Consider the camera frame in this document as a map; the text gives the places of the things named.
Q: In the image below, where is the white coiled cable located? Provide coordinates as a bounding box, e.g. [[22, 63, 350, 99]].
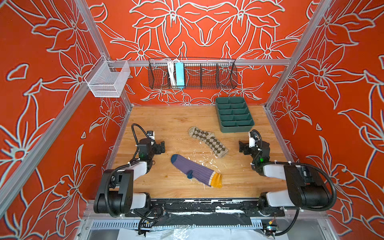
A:
[[166, 59, 177, 87]]

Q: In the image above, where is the purple sock with yellow cuff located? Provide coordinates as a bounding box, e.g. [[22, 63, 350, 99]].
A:
[[171, 154, 223, 188]]

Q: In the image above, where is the black wire wall basket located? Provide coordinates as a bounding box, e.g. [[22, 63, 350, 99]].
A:
[[148, 58, 239, 90]]

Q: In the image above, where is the clear plastic wall bin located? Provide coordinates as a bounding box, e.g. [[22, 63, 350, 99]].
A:
[[85, 55, 131, 98]]

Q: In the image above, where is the green compartment tray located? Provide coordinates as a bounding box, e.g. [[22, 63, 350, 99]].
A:
[[215, 97, 255, 133]]

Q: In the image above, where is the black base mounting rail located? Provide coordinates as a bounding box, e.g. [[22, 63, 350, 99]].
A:
[[124, 198, 286, 218]]

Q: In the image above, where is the light blue box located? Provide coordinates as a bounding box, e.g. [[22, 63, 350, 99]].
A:
[[175, 62, 185, 89]]

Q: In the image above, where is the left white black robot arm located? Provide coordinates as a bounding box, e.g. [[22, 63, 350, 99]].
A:
[[93, 124, 166, 218]]

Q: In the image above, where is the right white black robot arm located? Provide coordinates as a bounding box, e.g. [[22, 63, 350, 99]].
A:
[[239, 130, 337, 215]]

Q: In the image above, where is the beige brown argyle sock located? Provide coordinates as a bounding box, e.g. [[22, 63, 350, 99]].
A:
[[188, 127, 228, 158]]

